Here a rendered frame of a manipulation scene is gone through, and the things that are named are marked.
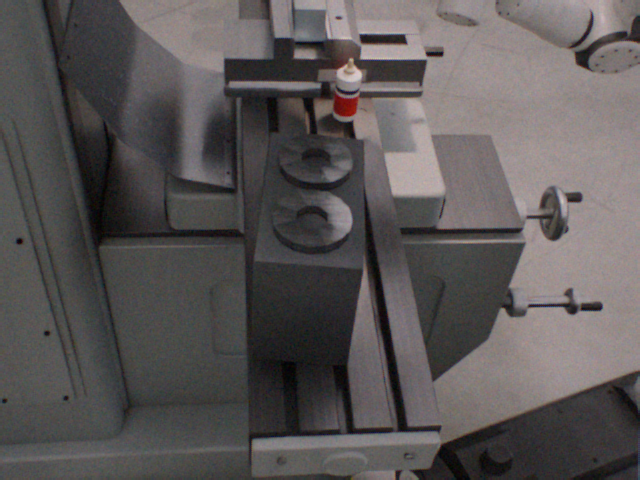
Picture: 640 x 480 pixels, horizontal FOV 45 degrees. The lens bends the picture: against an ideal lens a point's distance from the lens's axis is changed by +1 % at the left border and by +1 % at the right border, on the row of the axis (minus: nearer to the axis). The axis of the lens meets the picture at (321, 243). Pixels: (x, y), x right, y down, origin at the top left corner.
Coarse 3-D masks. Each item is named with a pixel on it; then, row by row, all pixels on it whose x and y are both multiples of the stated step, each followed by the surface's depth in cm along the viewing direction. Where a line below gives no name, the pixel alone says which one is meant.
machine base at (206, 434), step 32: (128, 416) 174; (160, 416) 174; (192, 416) 175; (224, 416) 175; (0, 448) 167; (32, 448) 167; (64, 448) 168; (96, 448) 168; (128, 448) 169; (160, 448) 169; (192, 448) 170; (224, 448) 170
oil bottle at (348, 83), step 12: (348, 72) 123; (360, 72) 125; (336, 84) 126; (348, 84) 124; (360, 84) 126; (336, 96) 127; (348, 96) 125; (336, 108) 128; (348, 108) 127; (348, 120) 129
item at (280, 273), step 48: (288, 144) 93; (336, 144) 94; (288, 192) 90; (336, 192) 90; (288, 240) 83; (336, 240) 83; (288, 288) 85; (336, 288) 85; (288, 336) 92; (336, 336) 91
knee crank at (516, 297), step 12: (516, 288) 160; (504, 300) 159; (516, 300) 157; (528, 300) 159; (540, 300) 160; (552, 300) 160; (564, 300) 160; (576, 300) 159; (588, 300) 161; (516, 312) 158; (576, 312) 160
